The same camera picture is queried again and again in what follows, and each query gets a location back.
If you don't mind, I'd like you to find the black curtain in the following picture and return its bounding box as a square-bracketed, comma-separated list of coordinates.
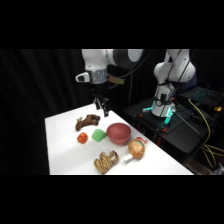
[0, 49, 224, 176]

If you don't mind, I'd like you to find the pink bowl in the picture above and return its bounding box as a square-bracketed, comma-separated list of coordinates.
[106, 122, 133, 146]

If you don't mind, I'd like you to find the red ball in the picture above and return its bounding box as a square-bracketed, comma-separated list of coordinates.
[76, 131, 89, 145]

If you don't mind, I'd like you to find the green foam block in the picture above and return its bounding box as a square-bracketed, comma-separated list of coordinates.
[90, 128, 108, 144]

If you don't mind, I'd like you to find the black laptop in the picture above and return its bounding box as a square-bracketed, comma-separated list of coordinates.
[179, 85, 224, 110]

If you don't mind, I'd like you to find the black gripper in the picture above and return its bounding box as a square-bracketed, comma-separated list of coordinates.
[90, 82, 111, 118]

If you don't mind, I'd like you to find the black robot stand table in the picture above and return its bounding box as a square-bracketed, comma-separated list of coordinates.
[122, 97, 216, 165]

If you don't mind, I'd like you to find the round plush with santa hat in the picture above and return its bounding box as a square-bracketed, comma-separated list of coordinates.
[122, 136, 149, 165]

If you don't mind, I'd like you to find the yellow cable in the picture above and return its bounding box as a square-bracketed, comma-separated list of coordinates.
[187, 97, 224, 170]

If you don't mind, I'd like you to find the brown plush moose toy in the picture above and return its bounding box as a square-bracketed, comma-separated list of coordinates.
[74, 113, 102, 132]

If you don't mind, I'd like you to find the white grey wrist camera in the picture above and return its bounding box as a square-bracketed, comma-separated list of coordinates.
[75, 72, 91, 84]

